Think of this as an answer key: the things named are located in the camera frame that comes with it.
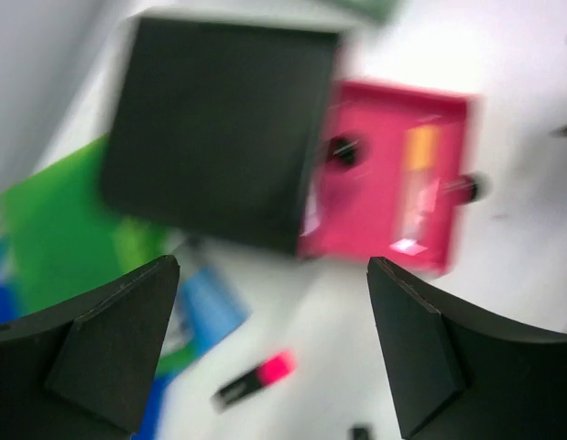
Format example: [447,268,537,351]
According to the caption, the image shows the pink highlighter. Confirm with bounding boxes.
[212,350,296,412]

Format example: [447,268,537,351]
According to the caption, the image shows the black drawer cabinet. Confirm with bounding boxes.
[99,16,341,255]

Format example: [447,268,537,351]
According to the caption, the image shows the green plastic folder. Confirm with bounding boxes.
[0,135,197,372]

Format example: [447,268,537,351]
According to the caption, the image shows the blue plastic folder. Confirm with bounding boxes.
[0,237,174,440]

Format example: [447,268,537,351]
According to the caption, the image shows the light blue notebook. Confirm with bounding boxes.
[168,265,249,358]

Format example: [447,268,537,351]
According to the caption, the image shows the pink top drawer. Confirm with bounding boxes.
[300,81,484,274]

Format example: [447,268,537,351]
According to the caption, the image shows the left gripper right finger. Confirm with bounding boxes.
[367,258,567,439]

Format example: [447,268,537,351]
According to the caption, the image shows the orange highlighter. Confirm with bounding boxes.
[400,124,440,242]

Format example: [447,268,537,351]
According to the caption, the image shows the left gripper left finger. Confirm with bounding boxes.
[0,255,181,440]

